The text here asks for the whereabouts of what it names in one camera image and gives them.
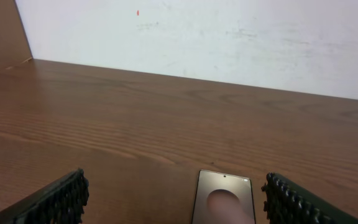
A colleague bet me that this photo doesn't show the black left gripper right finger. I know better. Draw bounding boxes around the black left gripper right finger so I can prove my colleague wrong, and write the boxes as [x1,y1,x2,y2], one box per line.
[261,172,358,224]

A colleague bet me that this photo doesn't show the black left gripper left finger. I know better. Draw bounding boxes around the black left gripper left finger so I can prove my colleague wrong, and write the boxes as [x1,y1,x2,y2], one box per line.
[0,169,90,224]

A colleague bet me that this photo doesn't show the smartphone with bronze back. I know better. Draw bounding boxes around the smartphone with bronze back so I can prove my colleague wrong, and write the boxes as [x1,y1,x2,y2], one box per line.
[191,170,256,224]

